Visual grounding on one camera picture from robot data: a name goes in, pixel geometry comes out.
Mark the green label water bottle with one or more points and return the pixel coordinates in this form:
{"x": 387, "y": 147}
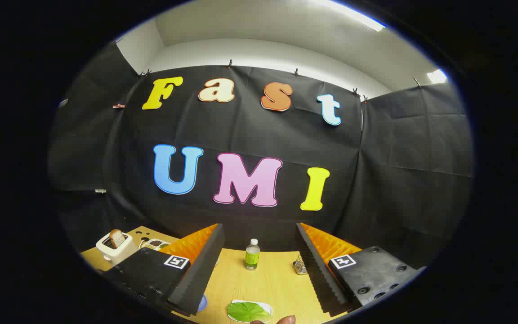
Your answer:
{"x": 252, "y": 257}

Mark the blue round plate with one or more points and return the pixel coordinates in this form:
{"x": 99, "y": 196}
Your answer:
{"x": 202, "y": 303}

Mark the green lettuce leaf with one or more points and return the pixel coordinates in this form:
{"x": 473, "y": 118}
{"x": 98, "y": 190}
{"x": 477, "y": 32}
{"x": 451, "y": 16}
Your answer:
{"x": 247, "y": 312}

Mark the white rounded plate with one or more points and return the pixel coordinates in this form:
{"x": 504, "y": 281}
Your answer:
{"x": 266, "y": 307}

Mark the small ceiling light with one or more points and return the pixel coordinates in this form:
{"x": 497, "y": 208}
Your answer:
{"x": 436, "y": 76}

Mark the white toaster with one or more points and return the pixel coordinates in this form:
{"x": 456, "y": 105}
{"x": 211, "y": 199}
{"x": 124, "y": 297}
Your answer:
{"x": 119, "y": 255}

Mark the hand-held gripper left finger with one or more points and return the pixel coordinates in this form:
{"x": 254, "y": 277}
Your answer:
{"x": 200, "y": 270}

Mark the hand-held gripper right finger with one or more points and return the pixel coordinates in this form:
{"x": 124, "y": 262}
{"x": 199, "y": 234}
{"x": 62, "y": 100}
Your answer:
{"x": 317, "y": 274}

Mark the plain toast bread slice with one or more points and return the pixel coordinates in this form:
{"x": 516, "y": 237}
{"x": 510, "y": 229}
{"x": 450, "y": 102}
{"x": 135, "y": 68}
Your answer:
{"x": 116, "y": 238}

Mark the white divided condiment tray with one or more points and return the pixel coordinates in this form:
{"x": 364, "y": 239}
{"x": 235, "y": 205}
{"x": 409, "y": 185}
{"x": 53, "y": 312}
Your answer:
{"x": 153, "y": 244}

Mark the black backdrop cloth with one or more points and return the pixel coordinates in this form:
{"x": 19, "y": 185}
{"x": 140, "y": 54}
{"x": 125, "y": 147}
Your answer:
{"x": 250, "y": 130}

